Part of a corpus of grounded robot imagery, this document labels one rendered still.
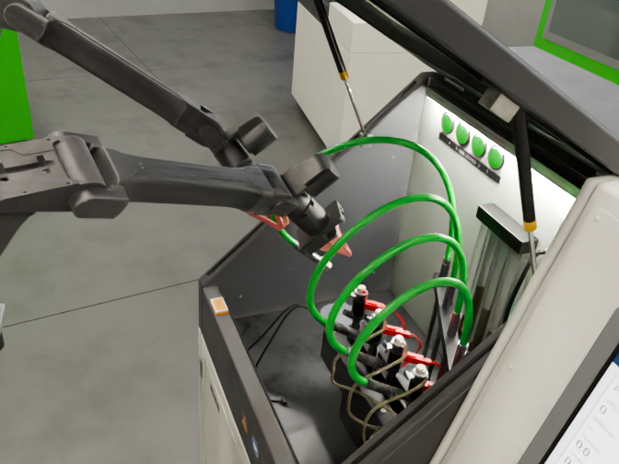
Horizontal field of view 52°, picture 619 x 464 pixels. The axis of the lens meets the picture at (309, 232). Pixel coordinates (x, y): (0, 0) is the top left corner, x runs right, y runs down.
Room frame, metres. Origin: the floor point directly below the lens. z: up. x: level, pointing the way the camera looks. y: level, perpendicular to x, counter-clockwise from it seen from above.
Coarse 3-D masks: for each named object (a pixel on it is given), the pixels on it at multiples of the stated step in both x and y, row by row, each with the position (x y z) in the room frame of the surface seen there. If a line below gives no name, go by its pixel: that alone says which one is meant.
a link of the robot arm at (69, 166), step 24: (24, 144) 0.66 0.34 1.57; (48, 144) 0.68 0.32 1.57; (72, 144) 0.69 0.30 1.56; (0, 168) 0.63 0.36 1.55; (24, 168) 0.64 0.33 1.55; (48, 168) 0.65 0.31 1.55; (72, 168) 0.66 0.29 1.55; (96, 168) 0.68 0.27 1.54; (0, 192) 0.59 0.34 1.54; (24, 192) 0.61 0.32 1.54; (48, 192) 0.62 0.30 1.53; (72, 192) 0.64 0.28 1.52; (0, 216) 0.60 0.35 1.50; (24, 216) 0.62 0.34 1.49; (0, 240) 0.63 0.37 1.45
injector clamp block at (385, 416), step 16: (336, 336) 1.05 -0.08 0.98; (336, 352) 1.00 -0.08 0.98; (336, 368) 1.00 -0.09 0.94; (352, 384) 0.93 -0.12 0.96; (352, 400) 0.92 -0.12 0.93; (368, 400) 0.87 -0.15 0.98; (384, 400) 0.88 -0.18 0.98; (400, 400) 0.88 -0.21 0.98; (384, 416) 0.84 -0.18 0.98; (352, 432) 0.90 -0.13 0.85; (368, 432) 0.85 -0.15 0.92
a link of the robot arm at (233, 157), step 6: (234, 138) 1.17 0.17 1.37; (228, 144) 1.15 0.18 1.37; (234, 144) 1.16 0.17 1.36; (222, 150) 1.15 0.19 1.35; (228, 150) 1.15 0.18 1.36; (234, 150) 1.15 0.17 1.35; (240, 150) 1.16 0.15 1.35; (216, 156) 1.15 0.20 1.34; (222, 156) 1.14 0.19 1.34; (228, 156) 1.14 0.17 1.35; (234, 156) 1.14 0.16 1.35; (240, 156) 1.15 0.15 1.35; (246, 156) 1.16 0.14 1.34; (222, 162) 1.14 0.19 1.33; (228, 162) 1.14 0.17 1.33; (234, 162) 1.14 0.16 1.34; (240, 162) 1.14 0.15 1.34
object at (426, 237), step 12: (408, 240) 0.89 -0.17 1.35; (420, 240) 0.89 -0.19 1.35; (432, 240) 0.90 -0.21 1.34; (444, 240) 0.91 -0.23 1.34; (384, 252) 0.88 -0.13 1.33; (396, 252) 0.88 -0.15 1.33; (456, 252) 0.93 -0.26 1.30; (372, 264) 0.86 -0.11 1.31; (360, 276) 0.85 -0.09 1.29; (348, 288) 0.84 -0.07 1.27; (336, 300) 0.84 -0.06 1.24; (456, 300) 0.95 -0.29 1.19; (336, 312) 0.83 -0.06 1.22; (456, 312) 0.95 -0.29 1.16; (456, 324) 0.94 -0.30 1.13; (336, 348) 0.84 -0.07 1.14; (348, 348) 0.85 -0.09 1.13; (360, 360) 0.86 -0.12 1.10; (372, 360) 0.87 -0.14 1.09
